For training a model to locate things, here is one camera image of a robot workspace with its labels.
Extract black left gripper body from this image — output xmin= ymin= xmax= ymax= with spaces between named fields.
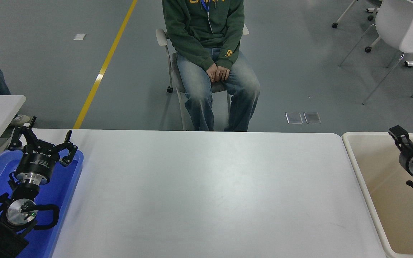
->
xmin=15 ymin=146 xmax=61 ymax=179

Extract large pale plastic bin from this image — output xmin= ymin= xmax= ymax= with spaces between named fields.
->
xmin=342 ymin=132 xmax=413 ymax=258

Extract white shell chair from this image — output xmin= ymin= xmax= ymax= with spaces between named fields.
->
xmin=338 ymin=0 xmax=413 ymax=105

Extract grey chair with castors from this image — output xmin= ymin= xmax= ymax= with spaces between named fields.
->
xmin=156 ymin=25 xmax=251 ymax=131

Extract person's right hand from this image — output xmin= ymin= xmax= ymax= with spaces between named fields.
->
xmin=206 ymin=63 xmax=219 ymax=84

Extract blue plastic tray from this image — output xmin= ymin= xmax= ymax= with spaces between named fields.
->
xmin=0 ymin=149 xmax=84 ymax=258

